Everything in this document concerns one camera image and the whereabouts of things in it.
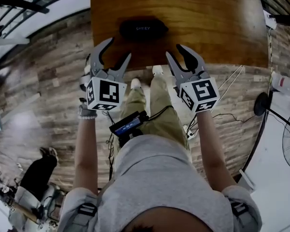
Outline white desk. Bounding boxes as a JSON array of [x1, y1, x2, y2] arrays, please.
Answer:
[[0, 37, 30, 48]]

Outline white power strip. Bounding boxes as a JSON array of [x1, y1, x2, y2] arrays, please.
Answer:
[[183, 124, 197, 140]]

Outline grey harness strap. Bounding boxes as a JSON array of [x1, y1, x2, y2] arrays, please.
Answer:
[[230, 201, 254, 232], [73, 203, 98, 232]]

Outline black recorder cable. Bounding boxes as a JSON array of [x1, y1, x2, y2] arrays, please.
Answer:
[[146, 104, 175, 121]]

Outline person's white shoe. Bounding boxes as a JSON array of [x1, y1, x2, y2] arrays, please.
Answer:
[[151, 65, 164, 77], [130, 78, 142, 90]]

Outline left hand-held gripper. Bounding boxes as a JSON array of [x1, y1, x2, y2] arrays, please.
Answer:
[[79, 37, 132, 113]]

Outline grey wristband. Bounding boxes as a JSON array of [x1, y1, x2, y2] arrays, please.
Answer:
[[78, 104, 98, 117]]

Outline thin black floor cable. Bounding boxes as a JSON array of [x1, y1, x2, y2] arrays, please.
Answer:
[[212, 113, 257, 124]]

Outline black metal railing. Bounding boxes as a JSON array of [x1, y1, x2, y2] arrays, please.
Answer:
[[0, 0, 50, 41]]

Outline person's khaki trousers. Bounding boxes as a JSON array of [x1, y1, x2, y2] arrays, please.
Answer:
[[115, 73, 192, 154]]

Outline white bead bracelet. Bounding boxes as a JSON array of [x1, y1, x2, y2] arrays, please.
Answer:
[[77, 114, 98, 121]]

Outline person's right forearm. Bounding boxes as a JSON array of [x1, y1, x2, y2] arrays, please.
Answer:
[[195, 110, 238, 193]]

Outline person's grey shirt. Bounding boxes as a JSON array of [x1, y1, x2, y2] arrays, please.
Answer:
[[59, 134, 263, 232]]

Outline white floor cable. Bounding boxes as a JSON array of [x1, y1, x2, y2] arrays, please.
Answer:
[[217, 65, 245, 92]]

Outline black glasses case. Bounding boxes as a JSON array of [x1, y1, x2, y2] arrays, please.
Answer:
[[119, 19, 169, 42]]

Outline person's left forearm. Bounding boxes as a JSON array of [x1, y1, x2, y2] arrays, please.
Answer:
[[73, 105, 99, 196]]

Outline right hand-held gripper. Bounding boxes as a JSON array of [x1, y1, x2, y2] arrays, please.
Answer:
[[165, 43, 221, 114]]

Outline black standing fan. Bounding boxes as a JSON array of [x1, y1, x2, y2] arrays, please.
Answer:
[[253, 92, 290, 172]]

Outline brown wooden table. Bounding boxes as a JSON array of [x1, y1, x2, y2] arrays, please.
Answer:
[[89, 0, 269, 70]]

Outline person's right white shoe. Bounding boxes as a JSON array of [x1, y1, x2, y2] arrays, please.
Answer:
[[151, 65, 164, 77]]

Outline white packet with red print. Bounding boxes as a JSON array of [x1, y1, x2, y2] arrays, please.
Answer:
[[271, 71, 290, 97]]

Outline black waist recorder device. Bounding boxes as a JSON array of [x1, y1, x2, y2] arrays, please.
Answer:
[[109, 110, 149, 138]]

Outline person's left white shoe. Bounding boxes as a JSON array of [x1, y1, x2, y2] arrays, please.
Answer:
[[130, 78, 142, 90]]

